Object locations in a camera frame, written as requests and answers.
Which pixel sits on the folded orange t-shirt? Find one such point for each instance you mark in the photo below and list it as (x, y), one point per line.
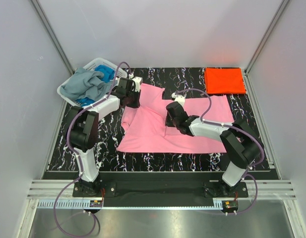
(224, 81)

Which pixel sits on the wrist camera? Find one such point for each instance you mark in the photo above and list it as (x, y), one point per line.
(136, 83)
(178, 98)

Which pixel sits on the left aluminium frame post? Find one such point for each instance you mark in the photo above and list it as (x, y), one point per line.
(49, 29)

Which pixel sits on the right aluminium frame post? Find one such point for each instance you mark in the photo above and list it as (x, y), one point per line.
(276, 18)

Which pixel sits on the blue t-shirt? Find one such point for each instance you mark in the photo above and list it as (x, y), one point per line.
(96, 83)

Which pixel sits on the pink t-shirt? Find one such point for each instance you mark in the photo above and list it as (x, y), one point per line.
(149, 128)

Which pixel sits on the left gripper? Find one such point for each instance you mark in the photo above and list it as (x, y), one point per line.
(136, 104)

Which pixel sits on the grey t-shirt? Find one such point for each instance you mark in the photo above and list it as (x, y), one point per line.
(72, 89)

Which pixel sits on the white slotted cable duct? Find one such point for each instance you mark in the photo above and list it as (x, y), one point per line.
(88, 204)

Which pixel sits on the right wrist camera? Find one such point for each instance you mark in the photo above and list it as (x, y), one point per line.
(178, 98)

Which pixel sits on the aluminium frame post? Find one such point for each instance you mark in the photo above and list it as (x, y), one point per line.
(276, 18)
(49, 29)

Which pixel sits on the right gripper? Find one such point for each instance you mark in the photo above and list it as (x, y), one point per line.
(168, 123)

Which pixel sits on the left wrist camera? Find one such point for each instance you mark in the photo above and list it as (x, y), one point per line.
(136, 83)

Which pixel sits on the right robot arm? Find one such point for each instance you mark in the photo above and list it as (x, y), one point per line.
(241, 143)

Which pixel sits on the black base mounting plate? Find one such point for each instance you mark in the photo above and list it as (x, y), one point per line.
(172, 187)

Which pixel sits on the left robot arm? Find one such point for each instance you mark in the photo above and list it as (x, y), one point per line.
(82, 133)

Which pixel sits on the white plastic basket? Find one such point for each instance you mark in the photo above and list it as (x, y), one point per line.
(119, 72)

